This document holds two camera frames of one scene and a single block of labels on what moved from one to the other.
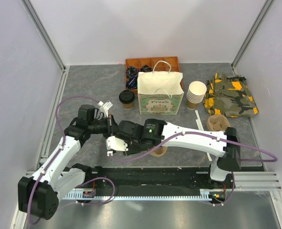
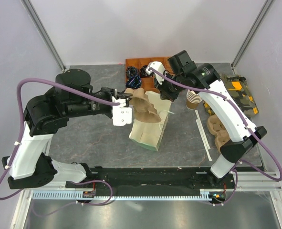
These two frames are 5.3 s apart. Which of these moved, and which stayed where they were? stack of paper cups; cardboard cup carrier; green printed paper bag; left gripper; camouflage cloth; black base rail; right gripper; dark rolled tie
Moved: right gripper; cardboard cup carrier; green printed paper bag; left gripper
Stayed: camouflage cloth; black base rail; stack of paper cups; dark rolled tie
